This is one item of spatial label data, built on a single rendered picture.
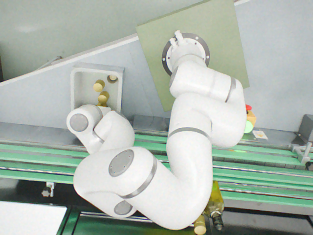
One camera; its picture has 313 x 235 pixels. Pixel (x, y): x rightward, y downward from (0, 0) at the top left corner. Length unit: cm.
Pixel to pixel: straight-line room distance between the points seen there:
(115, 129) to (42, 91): 52
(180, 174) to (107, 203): 15
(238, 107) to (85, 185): 34
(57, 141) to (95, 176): 62
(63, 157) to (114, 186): 61
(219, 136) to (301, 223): 79
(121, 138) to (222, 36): 47
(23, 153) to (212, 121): 72
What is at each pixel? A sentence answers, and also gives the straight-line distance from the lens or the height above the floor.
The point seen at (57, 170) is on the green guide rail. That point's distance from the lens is 110.
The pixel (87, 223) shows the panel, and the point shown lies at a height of 105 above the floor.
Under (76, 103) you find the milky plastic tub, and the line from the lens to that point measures 105.
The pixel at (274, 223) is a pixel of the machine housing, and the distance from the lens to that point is 124.
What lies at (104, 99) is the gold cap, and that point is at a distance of 103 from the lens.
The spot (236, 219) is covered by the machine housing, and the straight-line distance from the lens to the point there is 119.
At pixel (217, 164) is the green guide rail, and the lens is 104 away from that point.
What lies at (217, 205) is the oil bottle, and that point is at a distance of 92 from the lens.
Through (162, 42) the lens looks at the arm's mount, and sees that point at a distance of 93.
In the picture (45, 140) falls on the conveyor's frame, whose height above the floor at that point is 86.
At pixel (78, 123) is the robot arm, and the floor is 108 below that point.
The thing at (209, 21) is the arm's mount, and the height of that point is 84.
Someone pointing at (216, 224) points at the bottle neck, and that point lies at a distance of 89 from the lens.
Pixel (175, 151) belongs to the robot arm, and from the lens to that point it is 50.
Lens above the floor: 176
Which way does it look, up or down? 65 degrees down
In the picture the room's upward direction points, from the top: 179 degrees counter-clockwise
